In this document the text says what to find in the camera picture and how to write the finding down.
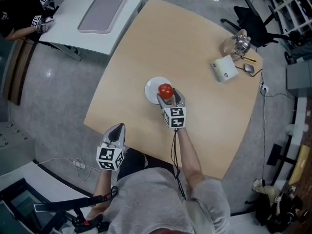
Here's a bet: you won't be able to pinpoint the white desk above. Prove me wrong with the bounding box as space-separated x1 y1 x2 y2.
38 0 147 62

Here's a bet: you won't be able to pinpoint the person's right forearm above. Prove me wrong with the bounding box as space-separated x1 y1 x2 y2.
176 127 205 200

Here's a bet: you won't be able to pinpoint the brown wooden bench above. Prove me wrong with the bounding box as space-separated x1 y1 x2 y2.
1 39 38 106

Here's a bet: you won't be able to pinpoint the black strap with buckle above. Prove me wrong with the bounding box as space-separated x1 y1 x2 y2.
33 186 120 231

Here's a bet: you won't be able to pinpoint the cardboard sheet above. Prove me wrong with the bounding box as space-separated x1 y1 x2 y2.
288 144 311 185

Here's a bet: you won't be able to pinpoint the grey rectangular tray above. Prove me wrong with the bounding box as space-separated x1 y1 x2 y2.
77 0 128 35

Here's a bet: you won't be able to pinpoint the black mouse cable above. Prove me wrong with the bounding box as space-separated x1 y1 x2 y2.
234 64 264 78

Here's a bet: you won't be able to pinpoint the white floor power strip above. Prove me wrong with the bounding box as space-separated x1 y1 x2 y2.
72 159 86 170

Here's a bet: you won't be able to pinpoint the person's dark trousers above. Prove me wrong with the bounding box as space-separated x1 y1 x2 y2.
117 147 176 181

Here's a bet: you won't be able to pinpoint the person's left forearm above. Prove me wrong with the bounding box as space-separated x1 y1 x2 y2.
92 169 116 204

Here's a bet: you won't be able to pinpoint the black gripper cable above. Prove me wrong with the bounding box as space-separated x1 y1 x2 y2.
170 128 189 202

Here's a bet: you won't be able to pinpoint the yellow utility knife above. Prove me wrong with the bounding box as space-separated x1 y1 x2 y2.
240 56 257 65

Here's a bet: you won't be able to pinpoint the white round plate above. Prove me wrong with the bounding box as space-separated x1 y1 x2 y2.
144 76 174 105

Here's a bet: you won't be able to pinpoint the grey cabinet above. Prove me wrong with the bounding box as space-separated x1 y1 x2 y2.
286 59 312 98

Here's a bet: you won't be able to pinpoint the black office chair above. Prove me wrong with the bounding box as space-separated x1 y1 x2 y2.
220 0 291 49

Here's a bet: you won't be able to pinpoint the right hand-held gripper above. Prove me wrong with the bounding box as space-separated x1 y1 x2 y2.
156 88 188 130

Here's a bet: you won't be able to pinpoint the white box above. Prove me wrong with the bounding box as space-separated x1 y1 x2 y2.
210 55 239 83

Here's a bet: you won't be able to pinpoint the red apple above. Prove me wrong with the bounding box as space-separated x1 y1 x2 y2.
158 82 175 100

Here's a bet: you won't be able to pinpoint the white shelf rack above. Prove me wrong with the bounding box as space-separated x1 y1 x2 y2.
269 0 312 35

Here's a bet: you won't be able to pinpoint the white power cable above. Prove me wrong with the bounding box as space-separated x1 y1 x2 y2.
248 91 297 141

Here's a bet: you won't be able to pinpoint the black flat stand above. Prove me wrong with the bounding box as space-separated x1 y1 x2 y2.
266 143 293 167

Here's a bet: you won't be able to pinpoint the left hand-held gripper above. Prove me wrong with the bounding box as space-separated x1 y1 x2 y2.
96 123 126 172

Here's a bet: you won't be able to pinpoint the person's grey shirt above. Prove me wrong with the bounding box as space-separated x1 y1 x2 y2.
101 166 231 234

